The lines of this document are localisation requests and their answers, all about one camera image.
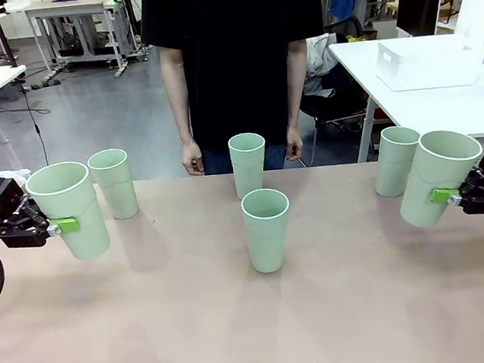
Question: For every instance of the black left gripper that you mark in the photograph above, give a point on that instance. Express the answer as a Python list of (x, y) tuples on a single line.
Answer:
[(0, 213)]

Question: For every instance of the pale green plastic cup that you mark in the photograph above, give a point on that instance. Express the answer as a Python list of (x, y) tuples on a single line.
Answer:
[(393, 167), (433, 167), (76, 197), (248, 168), (269, 239), (116, 189)]

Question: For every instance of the white plastic basket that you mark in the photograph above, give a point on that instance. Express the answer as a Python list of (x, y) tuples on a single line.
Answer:
[(424, 65)]

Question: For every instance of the person's left forearm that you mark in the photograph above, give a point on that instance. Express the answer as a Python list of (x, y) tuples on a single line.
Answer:
[(296, 103)]

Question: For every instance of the person's right forearm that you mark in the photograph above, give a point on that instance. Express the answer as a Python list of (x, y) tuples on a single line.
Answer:
[(181, 118)]

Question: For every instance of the person's right hand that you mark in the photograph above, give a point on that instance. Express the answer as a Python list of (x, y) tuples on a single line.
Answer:
[(191, 158)]

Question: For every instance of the person's left hand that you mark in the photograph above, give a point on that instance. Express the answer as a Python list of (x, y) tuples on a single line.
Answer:
[(294, 144)]

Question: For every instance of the white crumpled paper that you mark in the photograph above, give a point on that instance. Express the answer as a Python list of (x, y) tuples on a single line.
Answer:
[(14, 175)]

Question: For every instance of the white side table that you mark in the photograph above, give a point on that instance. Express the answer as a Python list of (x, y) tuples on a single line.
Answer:
[(432, 107)]

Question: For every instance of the black office chair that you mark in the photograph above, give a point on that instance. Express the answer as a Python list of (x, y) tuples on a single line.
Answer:
[(337, 103)]

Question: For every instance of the black computer monitor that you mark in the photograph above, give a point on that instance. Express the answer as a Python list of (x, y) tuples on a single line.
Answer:
[(418, 6)]

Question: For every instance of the person in black t-shirt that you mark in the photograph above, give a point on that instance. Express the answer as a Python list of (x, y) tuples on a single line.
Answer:
[(235, 62)]

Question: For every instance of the grey metal-frame desk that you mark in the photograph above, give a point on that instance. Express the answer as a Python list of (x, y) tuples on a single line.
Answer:
[(66, 7)]

